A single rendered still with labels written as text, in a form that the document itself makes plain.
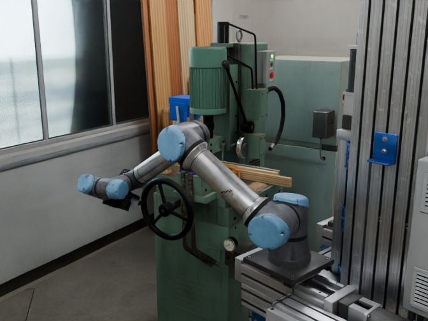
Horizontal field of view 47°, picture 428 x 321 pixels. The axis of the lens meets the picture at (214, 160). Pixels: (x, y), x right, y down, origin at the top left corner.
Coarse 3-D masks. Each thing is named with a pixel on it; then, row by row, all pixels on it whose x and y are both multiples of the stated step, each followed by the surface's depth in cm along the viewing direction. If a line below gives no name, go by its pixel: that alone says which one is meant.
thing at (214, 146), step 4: (216, 136) 245; (220, 136) 245; (212, 140) 237; (216, 140) 240; (220, 140) 244; (208, 144) 235; (212, 144) 238; (216, 144) 241; (208, 148) 236; (212, 148) 238; (216, 148) 241; (220, 148) 245; (212, 152) 239
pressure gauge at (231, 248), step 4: (224, 240) 219; (228, 240) 218; (232, 240) 217; (236, 240) 219; (224, 244) 220; (228, 244) 219; (232, 244) 218; (236, 244) 218; (228, 248) 219; (232, 248) 218; (232, 252) 221
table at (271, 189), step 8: (176, 168) 251; (160, 176) 240; (168, 176) 238; (248, 184) 225; (272, 184) 225; (176, 192) 224; (216, 192) 223; (256, 192) 213; (264, 192) 217; (272, 192) 224; (200, 200) 218; (208, 200) 218
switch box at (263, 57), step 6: (258, 54) 246; (264, 54) 244; (270, 54) 246; (258, 60) 247; (264, 60) 245; (258, 66) 247; (264, 66) 245; (270, 66) 248; (258, 72) 248; (264, 72) 246; (270, 72) 249; (258, 78) 249; (264, 78) 247; (270, 78) 250
